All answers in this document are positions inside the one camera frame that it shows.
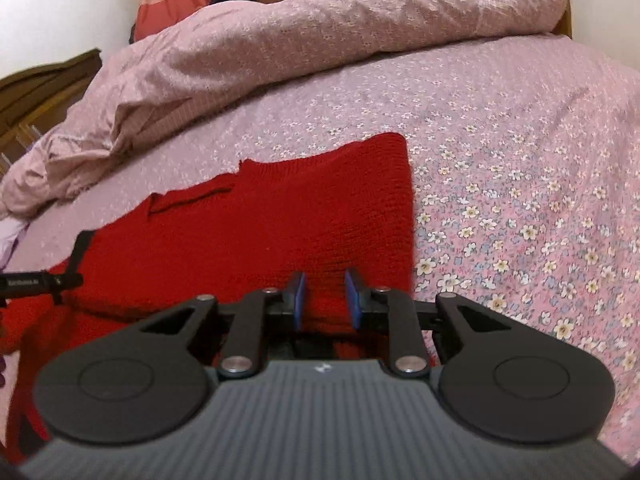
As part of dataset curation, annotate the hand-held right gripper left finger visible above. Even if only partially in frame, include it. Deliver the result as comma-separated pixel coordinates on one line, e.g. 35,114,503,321
140,271,307,379

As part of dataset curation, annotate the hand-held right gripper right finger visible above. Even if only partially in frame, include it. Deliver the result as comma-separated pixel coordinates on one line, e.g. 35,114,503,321
345,267,512,379

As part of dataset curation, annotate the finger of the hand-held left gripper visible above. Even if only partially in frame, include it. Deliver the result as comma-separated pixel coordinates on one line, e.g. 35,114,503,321
50,230,97,306

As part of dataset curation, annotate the red knitted sweater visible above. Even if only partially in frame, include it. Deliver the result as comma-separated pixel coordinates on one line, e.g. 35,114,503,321
0,131,416,466

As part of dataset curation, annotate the purple cloth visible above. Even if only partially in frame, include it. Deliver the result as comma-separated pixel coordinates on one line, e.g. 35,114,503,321
0,217,28,271

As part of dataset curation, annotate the dark wooden furniture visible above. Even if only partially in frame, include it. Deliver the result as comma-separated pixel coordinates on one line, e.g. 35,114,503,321
0,49,103,171

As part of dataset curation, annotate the pink floral bed sheet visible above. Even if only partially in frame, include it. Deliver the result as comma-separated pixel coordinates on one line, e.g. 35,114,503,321
10,30,640,461

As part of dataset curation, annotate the pink floral quilt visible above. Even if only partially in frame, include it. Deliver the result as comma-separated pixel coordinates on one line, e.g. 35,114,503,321
0,0,568,218

